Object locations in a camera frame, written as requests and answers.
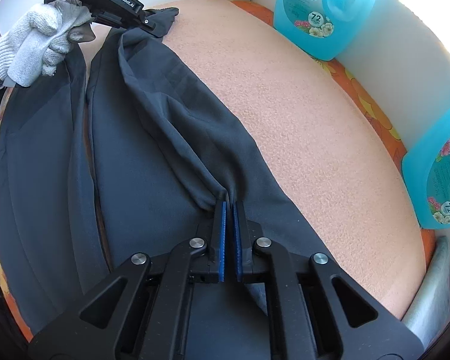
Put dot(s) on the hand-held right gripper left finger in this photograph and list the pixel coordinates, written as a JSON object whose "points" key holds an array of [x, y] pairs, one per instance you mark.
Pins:
{"points": [[220, 240]]}

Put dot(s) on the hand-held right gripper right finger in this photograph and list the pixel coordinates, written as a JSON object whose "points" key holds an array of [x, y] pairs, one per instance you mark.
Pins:
{"points": [[239, 240]]}

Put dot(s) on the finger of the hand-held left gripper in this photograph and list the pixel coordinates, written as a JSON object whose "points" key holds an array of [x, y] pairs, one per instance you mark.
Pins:
{"points": [[135, 18]]}

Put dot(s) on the dark grey pants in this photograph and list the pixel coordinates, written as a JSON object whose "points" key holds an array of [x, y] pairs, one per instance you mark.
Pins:
{"points": [[153, 138]]}

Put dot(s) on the person's left hand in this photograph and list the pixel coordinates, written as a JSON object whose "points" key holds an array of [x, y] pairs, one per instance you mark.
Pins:
{"points": [[33, 41]]}

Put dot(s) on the orange floral mattress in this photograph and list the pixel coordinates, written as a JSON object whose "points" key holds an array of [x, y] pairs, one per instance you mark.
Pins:
{"points": [[257, 13]]}

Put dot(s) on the peach fleece blanket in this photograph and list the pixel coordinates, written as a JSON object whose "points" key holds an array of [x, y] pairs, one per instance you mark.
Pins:
{"points": [[285, 120]]}

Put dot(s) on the blue detergent bottle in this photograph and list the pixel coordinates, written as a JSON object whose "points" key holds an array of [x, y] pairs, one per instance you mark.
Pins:
{"points": [[435, 180], [322, 7]]}

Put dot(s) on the grey folded cloth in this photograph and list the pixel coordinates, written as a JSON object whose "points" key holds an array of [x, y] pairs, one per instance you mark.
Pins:
{"points": [[431, 281]]}

